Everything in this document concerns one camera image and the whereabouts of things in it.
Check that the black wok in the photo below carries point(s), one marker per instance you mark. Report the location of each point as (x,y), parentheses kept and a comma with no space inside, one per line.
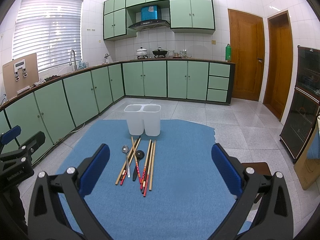
(159,53)

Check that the blue box on hood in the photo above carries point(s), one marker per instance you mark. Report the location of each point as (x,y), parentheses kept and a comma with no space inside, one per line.
(151,12)

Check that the green bottle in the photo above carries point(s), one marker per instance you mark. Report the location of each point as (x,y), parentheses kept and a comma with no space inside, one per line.
(228,53)

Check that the white cooking pot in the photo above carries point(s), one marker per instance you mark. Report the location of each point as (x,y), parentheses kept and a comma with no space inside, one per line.
(142,53)

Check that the black glass cabinet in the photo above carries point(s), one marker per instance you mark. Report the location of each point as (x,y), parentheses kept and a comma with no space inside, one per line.
(304,108)

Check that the green upper kitchen cabinets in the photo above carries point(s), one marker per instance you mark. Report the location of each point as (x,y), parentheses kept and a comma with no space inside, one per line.
(195,16)

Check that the white window blinds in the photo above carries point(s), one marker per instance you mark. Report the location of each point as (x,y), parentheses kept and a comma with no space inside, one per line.
(49,28)

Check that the black plastic spoon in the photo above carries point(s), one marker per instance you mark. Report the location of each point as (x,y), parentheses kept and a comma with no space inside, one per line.
(139,156)

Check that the plain wooden chopstick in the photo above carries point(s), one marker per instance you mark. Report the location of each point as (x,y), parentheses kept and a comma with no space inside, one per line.
(152,165)

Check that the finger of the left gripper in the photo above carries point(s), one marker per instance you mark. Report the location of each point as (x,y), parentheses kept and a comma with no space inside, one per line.
(10,135)
(28,148)

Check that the green lower kitchen cabinets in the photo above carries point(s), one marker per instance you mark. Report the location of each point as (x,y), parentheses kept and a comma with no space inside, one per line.
(57,107)

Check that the chrome sink faucet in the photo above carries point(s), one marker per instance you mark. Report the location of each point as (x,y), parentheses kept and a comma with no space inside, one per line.
(73,60)

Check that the white double utensil holder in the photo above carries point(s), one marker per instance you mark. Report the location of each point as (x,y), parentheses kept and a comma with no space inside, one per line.
(143,118)

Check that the cardboard box at right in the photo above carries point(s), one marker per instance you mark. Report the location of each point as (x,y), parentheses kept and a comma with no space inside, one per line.
(307,166)

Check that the cardboard box with printing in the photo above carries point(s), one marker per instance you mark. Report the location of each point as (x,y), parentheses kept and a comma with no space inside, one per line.
(20,74)

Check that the blue table mat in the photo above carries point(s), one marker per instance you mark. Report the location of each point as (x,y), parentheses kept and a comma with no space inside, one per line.
(188,200)

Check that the silver metal spoon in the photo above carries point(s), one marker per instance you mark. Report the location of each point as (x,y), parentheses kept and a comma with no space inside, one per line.
(125,150)

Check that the green kitchen cabinets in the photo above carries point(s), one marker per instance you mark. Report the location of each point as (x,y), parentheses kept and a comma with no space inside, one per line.
(195,16)
(57,107)

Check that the brown wooden door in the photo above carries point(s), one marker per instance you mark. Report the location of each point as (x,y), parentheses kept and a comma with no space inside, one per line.
(280,63)
(248,49)

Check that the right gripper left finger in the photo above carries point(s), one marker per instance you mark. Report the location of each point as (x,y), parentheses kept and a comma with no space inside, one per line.
(47,219)

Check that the wooden chopstick bundle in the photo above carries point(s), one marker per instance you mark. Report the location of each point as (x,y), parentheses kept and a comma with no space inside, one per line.
(130,156)
(122,170)

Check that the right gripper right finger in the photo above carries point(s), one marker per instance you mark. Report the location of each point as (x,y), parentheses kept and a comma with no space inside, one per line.
(274,217)

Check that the dark-tipped wooden chopstick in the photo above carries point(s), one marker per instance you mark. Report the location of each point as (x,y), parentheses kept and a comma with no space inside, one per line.
(148,170)

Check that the black range hood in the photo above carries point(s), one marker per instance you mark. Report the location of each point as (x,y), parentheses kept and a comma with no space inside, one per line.
(149,24)

